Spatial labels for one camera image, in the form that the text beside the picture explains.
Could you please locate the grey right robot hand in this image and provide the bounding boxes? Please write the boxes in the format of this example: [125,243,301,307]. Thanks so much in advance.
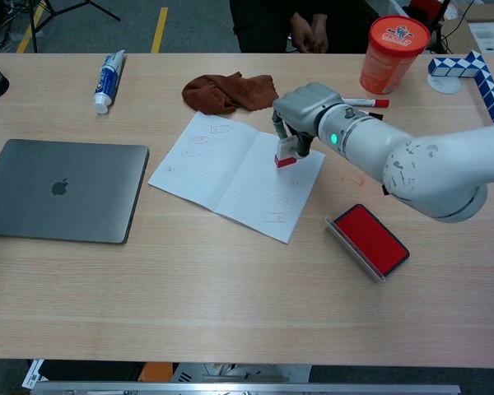
[272,82,345,160]

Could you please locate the small red-white stamp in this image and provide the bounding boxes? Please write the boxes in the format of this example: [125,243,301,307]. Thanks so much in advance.
[273,138,296,170]

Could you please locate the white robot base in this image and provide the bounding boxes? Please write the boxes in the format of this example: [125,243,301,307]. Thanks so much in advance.
[172,362,312,383]

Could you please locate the red-capped marker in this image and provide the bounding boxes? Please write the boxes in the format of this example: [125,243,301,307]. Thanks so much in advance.
[342,96,390,109]

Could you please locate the brown cloth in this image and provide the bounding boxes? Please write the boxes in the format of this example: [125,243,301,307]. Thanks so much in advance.
[181,72,280,116]

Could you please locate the open lined notebook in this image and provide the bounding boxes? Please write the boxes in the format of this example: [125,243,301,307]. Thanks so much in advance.
[147,110,327,245]

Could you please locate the red ink pad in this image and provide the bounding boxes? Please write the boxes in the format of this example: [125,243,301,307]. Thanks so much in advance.
[324,203,411,283]

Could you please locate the orange lidded canister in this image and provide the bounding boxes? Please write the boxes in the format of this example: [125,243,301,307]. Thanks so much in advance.
[359,15,431,95]

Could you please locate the white round disc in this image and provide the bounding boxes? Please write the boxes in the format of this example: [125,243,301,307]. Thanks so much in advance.
[426,72,463,95]

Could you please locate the red box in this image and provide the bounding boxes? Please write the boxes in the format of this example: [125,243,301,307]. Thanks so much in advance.
[409,0,442,20]

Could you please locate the blue white snake puzzle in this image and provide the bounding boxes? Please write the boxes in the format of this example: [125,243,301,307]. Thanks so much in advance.
[427,49,494,124]

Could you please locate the white blue toothpaste tube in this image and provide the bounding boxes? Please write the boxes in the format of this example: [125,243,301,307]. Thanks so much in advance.
[92,49,126,115]

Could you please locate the cardboard box with white foam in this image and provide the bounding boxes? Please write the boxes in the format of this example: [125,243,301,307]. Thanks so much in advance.
[464,0,494,54]

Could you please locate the grey closed laptop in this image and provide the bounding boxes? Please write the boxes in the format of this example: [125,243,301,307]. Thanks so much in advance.
[0,138,151,245]

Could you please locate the black tripod stand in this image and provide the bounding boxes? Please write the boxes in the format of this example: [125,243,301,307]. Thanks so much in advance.
[24,0,122,53]

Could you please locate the orange object under table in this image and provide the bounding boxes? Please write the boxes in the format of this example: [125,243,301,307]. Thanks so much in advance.
[138,361,174,383]

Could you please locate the white printed paper sheet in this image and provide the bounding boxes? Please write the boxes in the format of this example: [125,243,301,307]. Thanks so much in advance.
[21,359,46,390]

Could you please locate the aluminium profile rail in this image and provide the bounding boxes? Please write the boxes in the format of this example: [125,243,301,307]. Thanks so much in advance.
[30,380,462,395]

